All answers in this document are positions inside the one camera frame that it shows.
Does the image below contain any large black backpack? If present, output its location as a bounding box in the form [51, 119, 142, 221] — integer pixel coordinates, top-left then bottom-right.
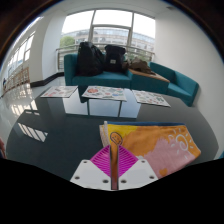
[76, 41, 105, 77]

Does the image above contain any printed sticker sheet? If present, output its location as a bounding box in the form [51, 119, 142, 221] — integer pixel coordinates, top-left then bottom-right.
[40, 85, 79, 99]
[131, 89, 172, 108]
[81, 85, 128, 102]

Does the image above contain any teal wood-topped corner table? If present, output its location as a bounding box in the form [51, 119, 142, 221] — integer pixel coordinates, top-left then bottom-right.
[127, 68, 171, 96]

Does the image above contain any small black backpack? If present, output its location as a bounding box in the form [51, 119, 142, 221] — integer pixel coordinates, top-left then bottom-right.
[103, 44, 127, 74]

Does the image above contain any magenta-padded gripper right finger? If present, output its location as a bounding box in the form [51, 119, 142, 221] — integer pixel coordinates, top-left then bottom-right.
[117, 145, 160, 191]

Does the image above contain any yellow orange pink cartoon towel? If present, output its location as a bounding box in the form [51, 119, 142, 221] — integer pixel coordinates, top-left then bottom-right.
[99, 120, 202, 191]

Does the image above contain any metal window railing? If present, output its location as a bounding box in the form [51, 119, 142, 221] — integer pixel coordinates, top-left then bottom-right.
[54, 42, 156, 71]

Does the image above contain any brown jacket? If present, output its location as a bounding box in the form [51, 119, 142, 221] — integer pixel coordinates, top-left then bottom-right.
[125, 59, 156, 75]

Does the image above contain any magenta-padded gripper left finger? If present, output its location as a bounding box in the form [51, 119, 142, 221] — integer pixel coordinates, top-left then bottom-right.
[69, 144, 113, 191]

